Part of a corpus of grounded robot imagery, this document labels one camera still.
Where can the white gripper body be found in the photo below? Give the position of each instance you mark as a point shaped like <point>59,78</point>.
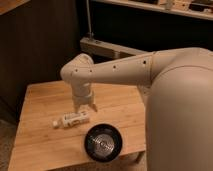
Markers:
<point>82,96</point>

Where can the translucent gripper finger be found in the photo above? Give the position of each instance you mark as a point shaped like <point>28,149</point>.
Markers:
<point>94,107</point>
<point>76,109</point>

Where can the clear labelled plastic bottle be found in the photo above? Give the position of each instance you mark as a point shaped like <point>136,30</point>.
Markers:
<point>71,119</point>

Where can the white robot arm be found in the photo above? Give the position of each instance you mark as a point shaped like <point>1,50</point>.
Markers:
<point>179,105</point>

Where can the black ceramic bowl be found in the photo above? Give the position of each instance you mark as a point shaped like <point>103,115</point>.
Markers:
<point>103,143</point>

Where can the low wooden shelf bench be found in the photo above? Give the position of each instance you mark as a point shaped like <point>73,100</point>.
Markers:
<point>106,49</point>

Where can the wooden table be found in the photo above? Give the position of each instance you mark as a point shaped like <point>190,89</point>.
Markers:
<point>40,147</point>

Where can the metal pole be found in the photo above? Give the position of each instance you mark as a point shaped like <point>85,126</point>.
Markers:
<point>90,31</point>

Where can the upper wooden shelf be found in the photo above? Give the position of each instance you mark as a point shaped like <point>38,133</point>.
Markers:
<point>186,8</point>

